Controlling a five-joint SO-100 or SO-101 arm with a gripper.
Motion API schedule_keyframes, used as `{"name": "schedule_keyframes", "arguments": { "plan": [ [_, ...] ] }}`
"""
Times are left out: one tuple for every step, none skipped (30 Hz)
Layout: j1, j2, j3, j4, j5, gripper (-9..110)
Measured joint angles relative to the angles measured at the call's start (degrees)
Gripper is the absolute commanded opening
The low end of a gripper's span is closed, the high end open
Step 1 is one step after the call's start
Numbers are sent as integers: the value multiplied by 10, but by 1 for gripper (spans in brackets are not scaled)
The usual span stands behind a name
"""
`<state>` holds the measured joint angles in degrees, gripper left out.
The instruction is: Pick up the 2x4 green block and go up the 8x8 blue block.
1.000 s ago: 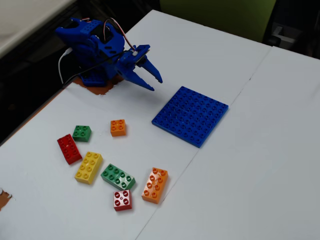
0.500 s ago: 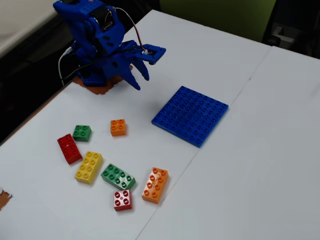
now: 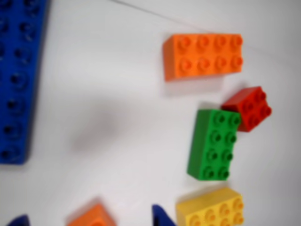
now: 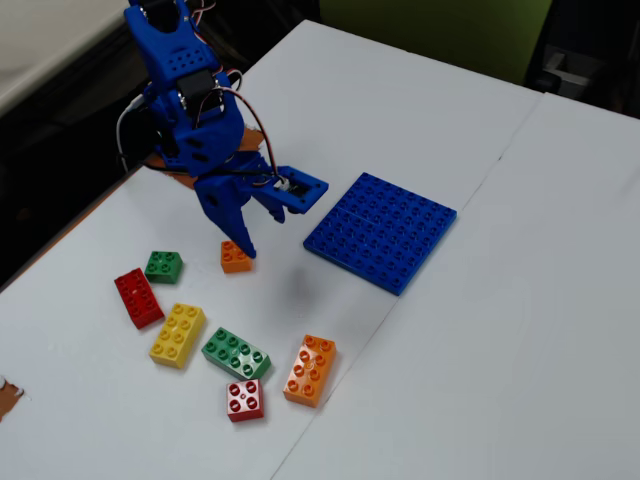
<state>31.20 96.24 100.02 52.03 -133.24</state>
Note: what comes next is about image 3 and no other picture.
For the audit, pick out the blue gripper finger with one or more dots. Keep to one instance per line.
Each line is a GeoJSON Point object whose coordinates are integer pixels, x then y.
{"type": "Point", "coordinates": [160, 217]}
{"type": "Point", "coordinates": [21, 221]}

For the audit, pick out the green 2x4 block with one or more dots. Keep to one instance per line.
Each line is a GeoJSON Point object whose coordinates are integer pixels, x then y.
{"type": "Point", "coordinates": [211, 146]}

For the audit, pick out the yellow 2x4 block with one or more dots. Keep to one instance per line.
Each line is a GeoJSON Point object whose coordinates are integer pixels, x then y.
{"type": "Point", "coordinates": [211, 209]}

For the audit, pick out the orange 2x2 block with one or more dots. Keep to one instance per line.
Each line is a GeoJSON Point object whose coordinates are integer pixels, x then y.
{"type": "Point", "coordinates": [94, 216]}

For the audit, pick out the red 2x2 block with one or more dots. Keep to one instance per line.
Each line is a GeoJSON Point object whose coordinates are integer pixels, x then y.
{"type": "Point", "coordinates": [254, 110]}

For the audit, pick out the orange 2x4 block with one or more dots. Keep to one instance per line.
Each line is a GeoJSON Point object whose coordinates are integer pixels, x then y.
{"type": "Point", "coordinates": [204, 56]}

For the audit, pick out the blue 8x8 stud plate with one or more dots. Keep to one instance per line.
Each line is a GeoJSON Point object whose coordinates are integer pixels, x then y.
{"type": "Point", "coordinates": [18, 70]}

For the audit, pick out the white paper table sheet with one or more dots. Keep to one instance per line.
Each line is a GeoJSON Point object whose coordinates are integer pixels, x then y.
{"type": "Point", "coordinates": [117, 70]}
{"type": "Point", "coordinates": [258, 18]}

